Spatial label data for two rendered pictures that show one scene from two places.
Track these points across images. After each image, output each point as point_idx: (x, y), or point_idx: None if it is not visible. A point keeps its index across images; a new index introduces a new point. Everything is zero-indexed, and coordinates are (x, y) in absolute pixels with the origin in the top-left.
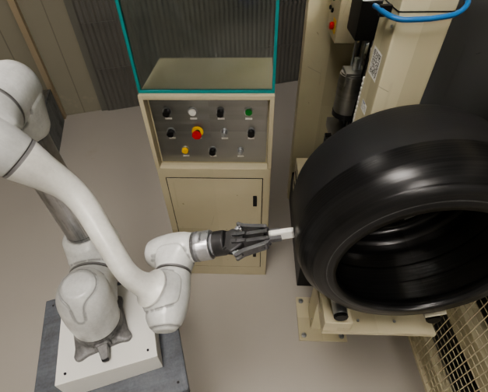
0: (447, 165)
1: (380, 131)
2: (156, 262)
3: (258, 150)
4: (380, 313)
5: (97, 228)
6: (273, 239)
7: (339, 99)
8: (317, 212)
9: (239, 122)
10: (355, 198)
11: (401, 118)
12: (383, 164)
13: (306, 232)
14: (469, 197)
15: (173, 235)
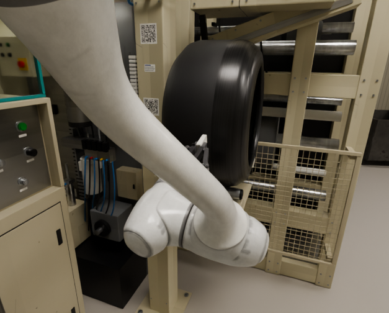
0: (250, 42)
1: (208, 45)
2: (175, 221)
3: (40, 173)
4: (249, 174)
5: (177, 139)
6: (205, 145)
7: (77, 110)
8: (230, 90)
9: (12, 143)
10: (244, 67)
11: (205, 41)
12: (236, 48)
13: (231, 111)
14: (261, 56)
15: (149, 194)
